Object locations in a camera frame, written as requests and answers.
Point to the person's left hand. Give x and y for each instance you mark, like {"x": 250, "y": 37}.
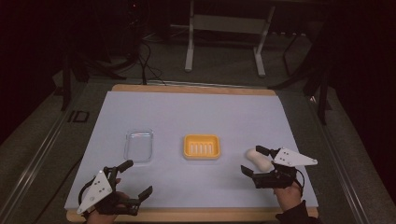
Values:
{"x": 101, "y": 218}

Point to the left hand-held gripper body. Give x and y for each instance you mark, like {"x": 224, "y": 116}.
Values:
{"x": 99, "y": 189}

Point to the metal floor rail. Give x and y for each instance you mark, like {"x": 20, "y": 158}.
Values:
{"x": 339, "y": 168}
{"x": 34, "y": 161}

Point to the light blue table mat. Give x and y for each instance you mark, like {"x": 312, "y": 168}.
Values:
{"x": 193, "y": 115}

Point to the clear plastic container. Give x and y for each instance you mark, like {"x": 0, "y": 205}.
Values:
{"x": 138, "y": 146}

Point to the white soap bar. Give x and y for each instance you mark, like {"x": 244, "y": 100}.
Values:
{"x": 260, "y": 161}

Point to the white metal stand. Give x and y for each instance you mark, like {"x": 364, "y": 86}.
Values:
{"x": 229, "y": 24}

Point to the yellow soap dish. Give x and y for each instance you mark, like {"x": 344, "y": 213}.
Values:
{"x": 201, "y": 146}

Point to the black metal stand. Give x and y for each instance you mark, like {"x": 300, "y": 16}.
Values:
{"x": 67, "y": 81}
{"x": 320, "y": 90}

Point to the person's right hand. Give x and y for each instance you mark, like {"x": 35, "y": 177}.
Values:
{"x": 289, "y": 197}

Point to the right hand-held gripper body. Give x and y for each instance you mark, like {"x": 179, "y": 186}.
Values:
{"x": 292, "y": 158}

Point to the black floor bracket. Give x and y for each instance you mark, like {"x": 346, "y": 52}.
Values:
{"x": 79, "y": 116}

